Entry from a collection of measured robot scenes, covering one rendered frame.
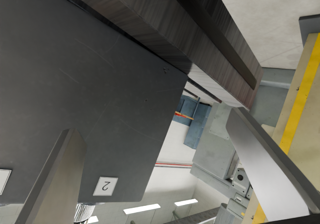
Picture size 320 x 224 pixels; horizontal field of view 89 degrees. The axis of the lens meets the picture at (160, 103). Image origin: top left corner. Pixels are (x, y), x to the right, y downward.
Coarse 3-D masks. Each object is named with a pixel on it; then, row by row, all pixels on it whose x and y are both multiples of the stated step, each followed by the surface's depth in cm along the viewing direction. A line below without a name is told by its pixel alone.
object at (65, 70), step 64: (0, 0) 12; (64, 0) 14; (0, 64) 12; (64, 64) 15; (128, 64) 18; (0, 128) 13; (64, 128) 16; (128, 128) 19; (0, 192) 14; (128, 192) 21
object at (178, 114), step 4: (184, 96) 579; (184, 100) 662; (188, 100) 642; (192, 100) 596; (196, 104) 616; (180, 108) 663; (196, 108) 614; (176, 112) 543; (180, 112) 662; (184, 116) 590; (188, 116) 589; (192, 116) 612
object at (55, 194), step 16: (64, 144) 9; (80, 144) 10; (48, 160) 8; (64, 160) 8; (80, 160) 10; (48, 176) 7; (64, 176) 8; (80, 176) 10; (32, 192) 7; (48, 192) 7; (64, 192) 8; (32, 208) 6; (48, 208) 7; (64, 208) 8
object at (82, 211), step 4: (76, 208) 21; (80, 208) 22; (84, 208) 22; (88, 208) 22; (92, 208) 23; (76, 212) 21; (80, 212) 22; (84, 212) 22; (88, 212) 22; (76, 216) 21; (80, 216) 22; (84, 216) 22; (88, 216) 23; (76, 220) 22; (80, 220) 22; (84, 220) 22; (88, 220) 23
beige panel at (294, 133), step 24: (312, 24) 118; (312, 48) 123; (312, 72) 118; (288, 96) 124; (312, 96) 115; (288, 120) 120; (312, 120) 111; (288, 144) 116; (312, 144) 108; (312, 168) 104; (264, 216) 113
